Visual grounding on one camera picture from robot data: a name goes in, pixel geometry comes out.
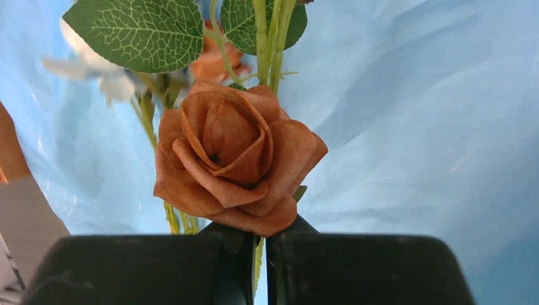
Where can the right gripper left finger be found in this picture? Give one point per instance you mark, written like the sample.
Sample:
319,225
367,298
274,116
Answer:
214,266

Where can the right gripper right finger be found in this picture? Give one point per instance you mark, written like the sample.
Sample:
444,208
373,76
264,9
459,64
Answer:
308,267

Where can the orange rose stem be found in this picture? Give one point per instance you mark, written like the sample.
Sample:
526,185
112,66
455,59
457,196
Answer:
209,66
234,157

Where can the flower bouquet blue paper wrap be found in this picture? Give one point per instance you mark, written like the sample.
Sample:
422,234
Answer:
429,110

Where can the light blue flower stem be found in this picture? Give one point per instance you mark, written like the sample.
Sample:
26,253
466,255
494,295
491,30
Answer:
116,83

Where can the pink peony flower stem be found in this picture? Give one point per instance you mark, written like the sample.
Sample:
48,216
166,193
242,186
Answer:
165,36

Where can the orange compartment tray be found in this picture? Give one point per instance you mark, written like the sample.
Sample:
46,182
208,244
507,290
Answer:
13,163

